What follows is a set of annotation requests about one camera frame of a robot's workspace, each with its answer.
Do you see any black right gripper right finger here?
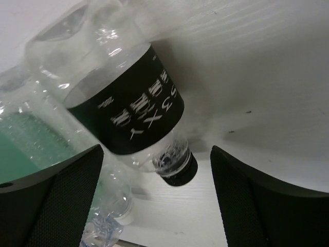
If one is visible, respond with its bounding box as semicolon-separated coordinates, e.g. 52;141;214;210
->
210;146;328;246

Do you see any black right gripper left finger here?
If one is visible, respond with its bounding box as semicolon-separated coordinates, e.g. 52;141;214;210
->
1;145;103;246

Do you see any clear white cap plastic bottle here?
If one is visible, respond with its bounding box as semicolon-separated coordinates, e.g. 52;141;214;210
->
1;66;133;246

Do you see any black label plastic bottle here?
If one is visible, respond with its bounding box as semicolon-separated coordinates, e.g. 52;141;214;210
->
25;1;198;187

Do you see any green plastic bin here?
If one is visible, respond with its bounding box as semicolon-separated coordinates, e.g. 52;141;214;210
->
1;113;85;183

